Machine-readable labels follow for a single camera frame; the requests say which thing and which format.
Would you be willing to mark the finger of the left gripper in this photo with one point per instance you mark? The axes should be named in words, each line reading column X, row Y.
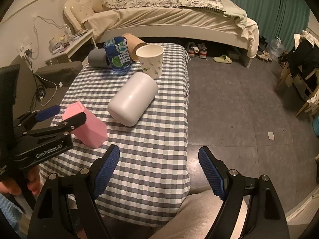
column 31, row 118
column 65, row 126

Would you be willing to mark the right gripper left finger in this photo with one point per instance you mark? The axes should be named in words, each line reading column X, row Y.
column 51, row 217

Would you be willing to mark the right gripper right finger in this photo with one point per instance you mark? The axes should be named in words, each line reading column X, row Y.
column 265, row 216

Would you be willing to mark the pink hexagonal cup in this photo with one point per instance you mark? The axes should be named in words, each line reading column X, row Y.
column 93, row 132

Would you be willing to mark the white plastic cup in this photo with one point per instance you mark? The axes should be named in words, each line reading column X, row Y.
column 131, row 101

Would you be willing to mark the grey plastic cup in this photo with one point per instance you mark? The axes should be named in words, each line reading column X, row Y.
column 97, row 58

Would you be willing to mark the tan plastic cup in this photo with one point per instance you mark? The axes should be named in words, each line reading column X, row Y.
column 133, row 43

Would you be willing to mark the white paper cup green print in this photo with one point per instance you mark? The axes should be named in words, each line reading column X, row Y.
column 151, row 59

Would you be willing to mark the dark grey sofa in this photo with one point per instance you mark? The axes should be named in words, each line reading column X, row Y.
column 31, row 93

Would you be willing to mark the grey sofa cushion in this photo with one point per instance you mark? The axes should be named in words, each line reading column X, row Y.
column 59, row 75

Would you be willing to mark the white bedside table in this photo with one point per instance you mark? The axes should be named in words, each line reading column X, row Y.
column 69, row 51

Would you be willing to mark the grey white checkered tablecloth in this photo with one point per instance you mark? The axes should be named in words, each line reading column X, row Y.
column 151, row 179

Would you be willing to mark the blue drink can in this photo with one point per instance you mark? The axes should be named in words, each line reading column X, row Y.
column 117, row 53

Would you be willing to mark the clear water bottle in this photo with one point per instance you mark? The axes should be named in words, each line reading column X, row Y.
column 68, row 33

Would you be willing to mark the pair of sneakers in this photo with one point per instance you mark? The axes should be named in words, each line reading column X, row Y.
column 196, row 49

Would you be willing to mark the bed with beige sheet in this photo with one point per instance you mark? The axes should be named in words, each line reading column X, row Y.
column 232, row 27

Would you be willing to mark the green slipper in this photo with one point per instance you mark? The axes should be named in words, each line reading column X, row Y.
column 223, row 59

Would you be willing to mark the wooden chair with clothes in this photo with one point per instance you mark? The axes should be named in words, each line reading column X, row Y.
column 301, row 69

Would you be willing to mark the large water jug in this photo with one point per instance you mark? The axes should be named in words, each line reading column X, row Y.
column 275, row 49

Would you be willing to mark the green curtain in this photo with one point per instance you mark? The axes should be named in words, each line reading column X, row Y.
column 277, row 18

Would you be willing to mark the wall power strip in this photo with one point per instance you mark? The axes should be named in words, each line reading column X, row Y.
column 24, row 50

